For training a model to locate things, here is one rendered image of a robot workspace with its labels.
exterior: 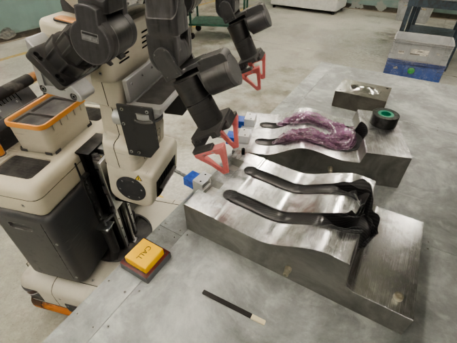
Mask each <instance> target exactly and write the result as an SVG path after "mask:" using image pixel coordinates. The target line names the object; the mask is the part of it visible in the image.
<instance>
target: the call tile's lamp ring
mask: <svg viewBox="0 0 457 343"><path fill-rule="evenodd" d="M144 239H145V238H144ZM146 240H147V239H146ZM148 241H149V242H151V241H150V240H148ZM152 243H153V242H152ZM153 244H154V243H153ZM155 245H157V244H155ZM157 246H159V245H157ZM159 247H160V246H159ZM161 248H162V247H161ZM162 249H163V251H164V252H165V254H164V255H163V256H162V257H161V258H160V260H159V261H158V262H157V263H156V264H155V266H154V267H153V268H152V269H151V270H150V271H149V272H148V273H147V274H144V273H143V272H141V271H139V270H138V269H136V268H134V267H133V266H131V265H129V264H128V263H126V262H125V261H126V259H125V258H124V259H123V260H121V262H120V263H121V264H123V265H125V266H126V267H128V268H129V269H131V270H133V271H134V272H136V273H138V274H139V275H140V276H143V277H144V278H145V279H147V278H148V276H149V275H150V274H151V273H152V272H153V271H154V270H155V269H156V268H157V267H158V265H159V264H160V263H161V262H162V261H163V259H164V258H165V257H166V256H167V255H168V254H169V253H170V252H169V251H168V250H165V249H164V248H162Z"/></svg>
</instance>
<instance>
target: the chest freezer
mask: <svg viewBox="0 0 457 343"><path fill-rule="evenodd" d="M346 2H347V0H271V4H273V7H275V5H284V6H290V7H301V8H307V9H313V10H324V11H330V12H331V15H334V13H335V12H336V11H338V10H342V9H343V7H345V6H346Z"/></svg>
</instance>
